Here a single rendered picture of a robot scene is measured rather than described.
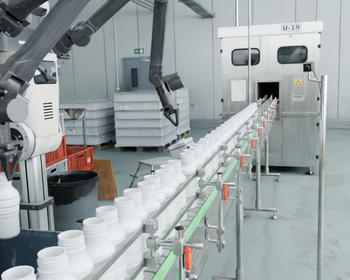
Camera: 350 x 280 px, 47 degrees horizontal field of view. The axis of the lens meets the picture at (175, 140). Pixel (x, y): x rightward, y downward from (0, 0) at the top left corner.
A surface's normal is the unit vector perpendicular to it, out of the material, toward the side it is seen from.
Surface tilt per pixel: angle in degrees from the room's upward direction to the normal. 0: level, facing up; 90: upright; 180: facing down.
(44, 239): 90
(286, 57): 90
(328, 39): 90
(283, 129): 90
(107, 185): 99
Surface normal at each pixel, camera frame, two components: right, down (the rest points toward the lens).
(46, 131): 0.96, 0.01
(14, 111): 0.80, 0.05
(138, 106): -0.23, 0.15
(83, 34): 0.02, 0.56
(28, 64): 0.58, 0.48
